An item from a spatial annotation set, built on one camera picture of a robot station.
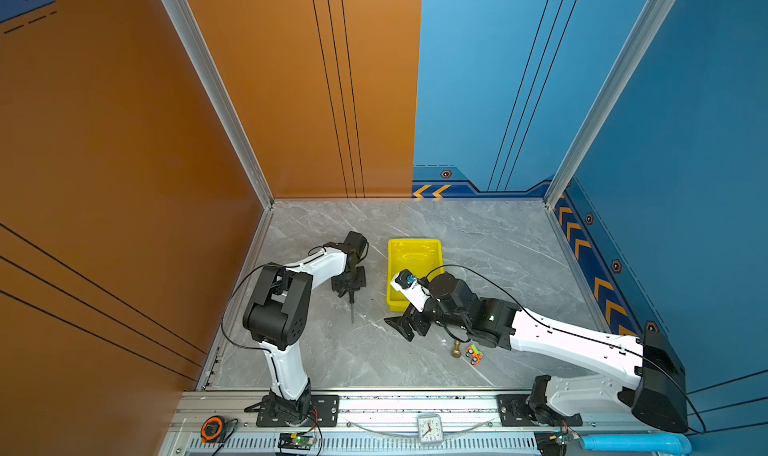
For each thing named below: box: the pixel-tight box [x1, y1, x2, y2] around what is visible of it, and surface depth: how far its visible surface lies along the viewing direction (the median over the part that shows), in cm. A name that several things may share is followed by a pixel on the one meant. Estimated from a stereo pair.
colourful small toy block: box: [465, 344, 484, 367], surface depth 82 cm
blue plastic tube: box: [580, 432, 692, 454], surface depth 68 cm
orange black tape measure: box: [200, 415, 225, 443], surface depth 70 cm
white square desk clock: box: [417, 414, 444, 444], surface depth 71 cm
